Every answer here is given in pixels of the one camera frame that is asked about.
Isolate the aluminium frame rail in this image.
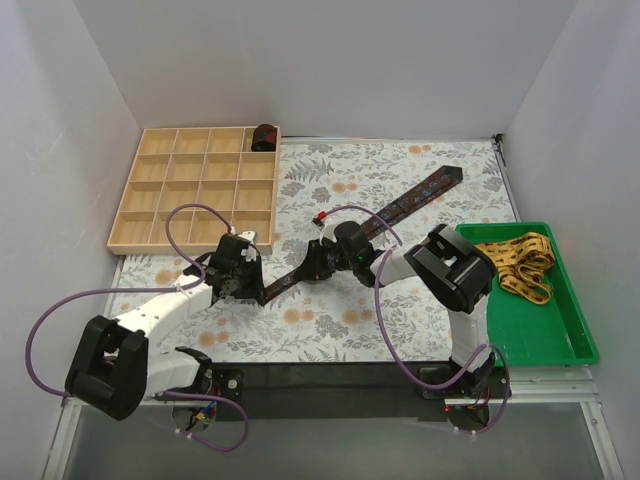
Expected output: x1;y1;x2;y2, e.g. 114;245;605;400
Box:
44;367;623;479

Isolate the green plastic bin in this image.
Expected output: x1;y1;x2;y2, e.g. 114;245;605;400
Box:
456;222;600;366

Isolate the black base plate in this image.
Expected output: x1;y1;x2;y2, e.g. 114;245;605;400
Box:
154;362;511;426

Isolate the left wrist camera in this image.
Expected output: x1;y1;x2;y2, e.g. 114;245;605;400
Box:
232;230;260;263

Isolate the rolled dark red tie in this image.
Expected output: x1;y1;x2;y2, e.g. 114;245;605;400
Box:
250;124;278;152

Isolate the purple cable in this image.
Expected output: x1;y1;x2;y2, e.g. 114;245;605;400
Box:
25;203;250;452
314;204;513;441

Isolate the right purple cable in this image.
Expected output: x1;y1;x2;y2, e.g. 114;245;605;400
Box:
314;204;513;441

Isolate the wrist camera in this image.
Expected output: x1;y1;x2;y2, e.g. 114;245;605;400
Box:
312;211;338;244
232;230;260;263

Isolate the yellow patterned tie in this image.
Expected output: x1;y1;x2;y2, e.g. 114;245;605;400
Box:
476;232;556;305

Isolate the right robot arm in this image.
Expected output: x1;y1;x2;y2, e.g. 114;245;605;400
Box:
294;221;497;398

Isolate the wooden compartment tray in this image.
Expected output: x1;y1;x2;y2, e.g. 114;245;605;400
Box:
107;126;281;255

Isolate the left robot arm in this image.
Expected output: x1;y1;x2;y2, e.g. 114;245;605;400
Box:
65;231;264;420

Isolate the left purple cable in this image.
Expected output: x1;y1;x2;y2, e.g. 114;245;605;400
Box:
25;203;250;452

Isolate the dark brown patterned tie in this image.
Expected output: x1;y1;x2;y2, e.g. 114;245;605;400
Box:
187;165;464;307

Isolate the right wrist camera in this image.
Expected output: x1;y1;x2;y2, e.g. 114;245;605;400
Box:
312;211;338;244

